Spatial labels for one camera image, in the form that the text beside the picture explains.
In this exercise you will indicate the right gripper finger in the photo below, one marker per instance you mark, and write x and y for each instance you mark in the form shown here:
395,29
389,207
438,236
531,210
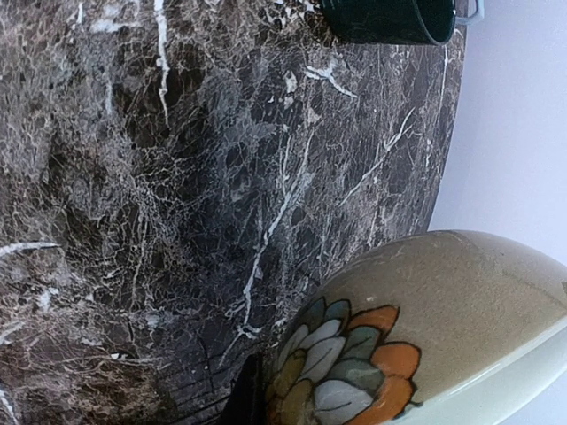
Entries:
245,405

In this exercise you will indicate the beige ceramic bowl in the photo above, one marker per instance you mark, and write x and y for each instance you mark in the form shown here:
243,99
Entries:
448,327

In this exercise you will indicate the dark green cup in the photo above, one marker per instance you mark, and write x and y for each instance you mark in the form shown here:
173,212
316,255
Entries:
399,22

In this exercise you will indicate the light blue mug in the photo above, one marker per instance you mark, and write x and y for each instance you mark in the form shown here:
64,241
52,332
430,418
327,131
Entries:
477,16

